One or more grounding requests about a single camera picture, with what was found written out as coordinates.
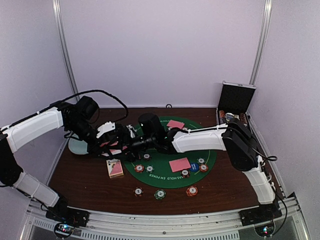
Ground light blue flower plate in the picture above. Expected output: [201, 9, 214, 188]
[68, 138, 88, 155]

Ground orange chip stack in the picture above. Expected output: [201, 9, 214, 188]
[185, 185, 198, 197]

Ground green chip stack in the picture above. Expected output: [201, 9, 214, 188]
[154, 189, 166, 200]

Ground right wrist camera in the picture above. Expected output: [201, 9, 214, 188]
[138, 112, 166, 139]

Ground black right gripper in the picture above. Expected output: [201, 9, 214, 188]
[107, 131, 156, 163]

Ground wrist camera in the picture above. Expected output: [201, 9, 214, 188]
[96, 121, 116, 139]
[138, 112, 166, 139]

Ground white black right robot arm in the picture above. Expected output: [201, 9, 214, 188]
[114, 120, 279, 221]

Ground gold playing card box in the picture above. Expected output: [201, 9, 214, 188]
[106, 159, 124, 179]

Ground right aluminium frame post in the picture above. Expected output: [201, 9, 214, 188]
[249, 0, 273, 85]

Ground aluminium frame post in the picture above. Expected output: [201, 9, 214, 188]
[249, 0, 273, 85]
[52, 0, 79, 94]

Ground blue small blind button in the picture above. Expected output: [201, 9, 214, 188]
[189, 162, 199, 172]

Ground dealt card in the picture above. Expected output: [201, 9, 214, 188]
[166, 119, 185, 129]
[169, 157, 191, 173]

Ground chips inside case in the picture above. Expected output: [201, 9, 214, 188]
[218, 110, 248, 126]

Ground round green poker mat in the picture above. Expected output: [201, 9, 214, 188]
[120, 115, 218, 188]

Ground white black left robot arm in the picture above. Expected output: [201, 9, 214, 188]
[0, 96, 116, 222]

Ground left aluminium frame post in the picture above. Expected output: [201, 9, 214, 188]
[52, 0, 79, 94]

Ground red black chip stack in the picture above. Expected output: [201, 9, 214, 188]
[134, 187, 144, 197]

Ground metal front rail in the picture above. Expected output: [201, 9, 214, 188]
[18, 197, 311, 240]

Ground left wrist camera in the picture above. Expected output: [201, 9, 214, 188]
[96, 121, 116, 139]

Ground red-backed playing card deck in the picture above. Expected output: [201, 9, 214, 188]
[100, 141, 121, 155]

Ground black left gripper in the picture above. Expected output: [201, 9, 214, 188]
[66, 118, 114, 160]

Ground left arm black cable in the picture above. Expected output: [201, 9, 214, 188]
[62, 88, 130, 123]

